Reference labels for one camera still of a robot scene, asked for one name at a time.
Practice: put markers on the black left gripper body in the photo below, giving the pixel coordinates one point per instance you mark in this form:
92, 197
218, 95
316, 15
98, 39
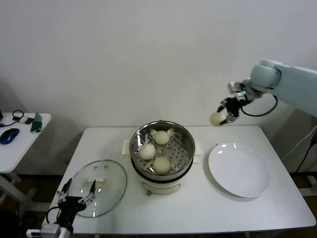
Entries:
71, 205

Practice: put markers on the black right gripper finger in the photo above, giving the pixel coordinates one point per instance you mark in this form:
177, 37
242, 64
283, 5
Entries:
230, 119
223, 104

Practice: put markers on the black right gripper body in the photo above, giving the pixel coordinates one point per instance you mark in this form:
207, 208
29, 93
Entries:
234, 105

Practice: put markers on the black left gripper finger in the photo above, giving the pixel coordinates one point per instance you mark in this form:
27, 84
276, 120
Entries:
92, 188
67, 186

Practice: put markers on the white steamed baozi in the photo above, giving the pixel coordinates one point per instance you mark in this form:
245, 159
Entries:
216, 119
161, 137
147, 151
161, 165

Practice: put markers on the oval glass pot lid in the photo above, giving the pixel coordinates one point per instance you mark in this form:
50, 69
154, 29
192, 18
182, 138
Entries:
114, 173

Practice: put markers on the blue computer mouse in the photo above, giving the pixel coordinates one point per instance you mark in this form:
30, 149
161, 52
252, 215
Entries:
9, 136

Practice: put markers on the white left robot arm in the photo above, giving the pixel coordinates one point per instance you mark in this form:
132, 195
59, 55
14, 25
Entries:
67, 230

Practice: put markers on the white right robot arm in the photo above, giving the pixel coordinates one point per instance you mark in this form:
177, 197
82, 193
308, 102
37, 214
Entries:
297, 84

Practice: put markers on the perforated steel steamer basket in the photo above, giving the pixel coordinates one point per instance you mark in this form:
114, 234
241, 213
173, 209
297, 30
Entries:
180, 153

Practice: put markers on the white round plate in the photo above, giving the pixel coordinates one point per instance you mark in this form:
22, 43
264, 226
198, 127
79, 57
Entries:
237, 171

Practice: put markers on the white side table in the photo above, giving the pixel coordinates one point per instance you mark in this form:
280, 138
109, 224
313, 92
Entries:
27, 146

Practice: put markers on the small green box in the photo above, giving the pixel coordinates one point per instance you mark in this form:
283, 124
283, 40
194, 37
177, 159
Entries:
37, 124

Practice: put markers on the white electric cooker base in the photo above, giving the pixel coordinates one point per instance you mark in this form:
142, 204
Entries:
161, 187

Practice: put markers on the small black device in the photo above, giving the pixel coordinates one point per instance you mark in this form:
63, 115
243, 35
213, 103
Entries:
30, 121

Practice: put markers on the grey upright card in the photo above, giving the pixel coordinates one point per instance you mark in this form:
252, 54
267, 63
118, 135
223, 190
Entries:
38, 116

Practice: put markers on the small white device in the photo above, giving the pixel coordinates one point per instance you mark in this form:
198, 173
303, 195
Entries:
23, 120

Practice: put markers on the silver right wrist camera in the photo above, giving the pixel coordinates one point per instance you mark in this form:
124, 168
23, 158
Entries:
234, 86

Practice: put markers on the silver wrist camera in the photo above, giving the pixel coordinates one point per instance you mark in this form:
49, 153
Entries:
234, 86
50, 230

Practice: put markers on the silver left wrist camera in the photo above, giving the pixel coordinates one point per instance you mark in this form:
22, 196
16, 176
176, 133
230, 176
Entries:
50, 230

